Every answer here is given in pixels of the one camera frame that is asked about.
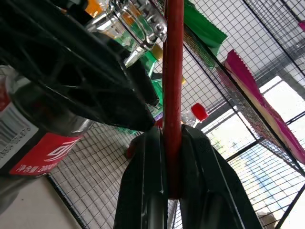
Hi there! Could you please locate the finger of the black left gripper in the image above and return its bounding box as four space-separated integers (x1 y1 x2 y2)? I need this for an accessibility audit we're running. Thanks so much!
0 0 156 132
104 39 160 107

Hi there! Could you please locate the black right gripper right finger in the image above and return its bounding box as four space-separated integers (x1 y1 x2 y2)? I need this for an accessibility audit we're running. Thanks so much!
178 124 263 229

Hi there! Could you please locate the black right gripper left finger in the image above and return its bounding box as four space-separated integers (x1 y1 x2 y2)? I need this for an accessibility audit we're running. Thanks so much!
113 125 169 229

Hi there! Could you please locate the glass cola bottle red label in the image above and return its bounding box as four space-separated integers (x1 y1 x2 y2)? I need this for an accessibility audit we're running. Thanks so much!
0 0 168 179

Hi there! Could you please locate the green plastic bottle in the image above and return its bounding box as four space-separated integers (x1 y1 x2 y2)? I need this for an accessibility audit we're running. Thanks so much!
142 50 165 121

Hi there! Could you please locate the plastic bottle with red cap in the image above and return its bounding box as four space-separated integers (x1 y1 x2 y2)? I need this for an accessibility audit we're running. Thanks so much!
181 102 209 127

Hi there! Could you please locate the green snack packet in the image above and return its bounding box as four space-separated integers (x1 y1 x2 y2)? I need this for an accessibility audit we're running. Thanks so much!
183 0 228 57

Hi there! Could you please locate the pink snack packet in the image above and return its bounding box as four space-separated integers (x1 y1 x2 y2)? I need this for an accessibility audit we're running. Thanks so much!
223 49 305 166

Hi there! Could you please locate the black wire grid rack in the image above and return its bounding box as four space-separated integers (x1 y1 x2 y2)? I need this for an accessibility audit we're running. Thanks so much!
46 0 305 229

